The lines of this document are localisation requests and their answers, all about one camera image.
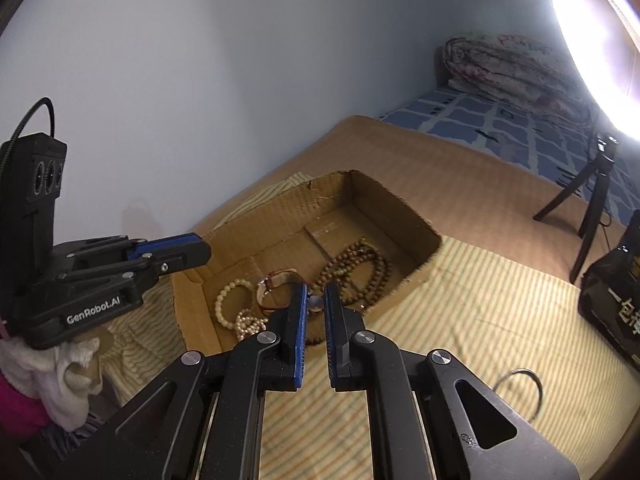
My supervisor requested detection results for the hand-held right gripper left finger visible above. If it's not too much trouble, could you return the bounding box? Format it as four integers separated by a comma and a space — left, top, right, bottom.
55, 282, 310, 480

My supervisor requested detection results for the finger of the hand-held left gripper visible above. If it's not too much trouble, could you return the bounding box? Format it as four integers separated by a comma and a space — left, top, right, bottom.
65, 232, 201, 261
60, 238, 212, 286

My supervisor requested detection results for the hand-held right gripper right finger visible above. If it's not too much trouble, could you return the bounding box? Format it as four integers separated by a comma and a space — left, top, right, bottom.
322, 282, 581, 480

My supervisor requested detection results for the brown strap wristwatch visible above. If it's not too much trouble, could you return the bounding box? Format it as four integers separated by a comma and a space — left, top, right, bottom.
256, 269, 326, 315

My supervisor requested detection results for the pearl necklace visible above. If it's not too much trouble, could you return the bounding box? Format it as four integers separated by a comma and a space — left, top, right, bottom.
234, 309, 271, 336

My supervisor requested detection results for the white bead bracelet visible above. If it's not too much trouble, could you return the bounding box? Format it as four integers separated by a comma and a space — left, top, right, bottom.
215, 280, 251, 331

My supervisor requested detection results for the wooden bead necklace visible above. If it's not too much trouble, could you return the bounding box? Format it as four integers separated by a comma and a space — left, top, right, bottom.
305, 240, 392, 346

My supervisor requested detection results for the cardboard box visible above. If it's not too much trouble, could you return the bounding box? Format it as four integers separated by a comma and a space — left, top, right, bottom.
170, 170, 442, 356

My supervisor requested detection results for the person's left hand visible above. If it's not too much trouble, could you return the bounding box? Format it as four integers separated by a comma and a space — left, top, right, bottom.
0, 335, 103, 433

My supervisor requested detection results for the person's dark striped clothing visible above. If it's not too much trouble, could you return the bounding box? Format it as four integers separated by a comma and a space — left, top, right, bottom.
20, 405, 118, 476

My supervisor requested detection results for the striped yellow cloth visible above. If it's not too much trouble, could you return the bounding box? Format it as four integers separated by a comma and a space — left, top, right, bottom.
102, 172, 640, 480

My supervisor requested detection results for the black bangle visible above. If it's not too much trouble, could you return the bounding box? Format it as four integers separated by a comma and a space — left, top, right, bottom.
492, 369, 543, 423

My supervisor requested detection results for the blue patterned bedsheet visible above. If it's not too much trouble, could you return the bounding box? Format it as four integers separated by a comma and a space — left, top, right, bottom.
377, 85, 640, 231

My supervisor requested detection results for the black printed bag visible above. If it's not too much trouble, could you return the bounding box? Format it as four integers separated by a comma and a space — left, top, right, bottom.
577, 210, 640, 361

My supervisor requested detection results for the brown headboard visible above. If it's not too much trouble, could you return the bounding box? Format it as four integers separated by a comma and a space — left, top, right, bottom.
434, 45, 451, 88

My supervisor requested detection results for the black tripod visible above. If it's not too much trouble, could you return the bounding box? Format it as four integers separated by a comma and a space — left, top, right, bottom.
532, 132, 621, 283

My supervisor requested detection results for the folded floral quilt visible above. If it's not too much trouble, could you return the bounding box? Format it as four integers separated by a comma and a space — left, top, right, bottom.
442, 35, 601, 121

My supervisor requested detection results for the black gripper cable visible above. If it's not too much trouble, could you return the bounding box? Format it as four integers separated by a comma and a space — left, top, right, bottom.
7, 97, 55, 146

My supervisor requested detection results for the white ring light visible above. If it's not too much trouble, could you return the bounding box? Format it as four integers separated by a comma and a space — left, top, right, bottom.
547, 0, 640, 133

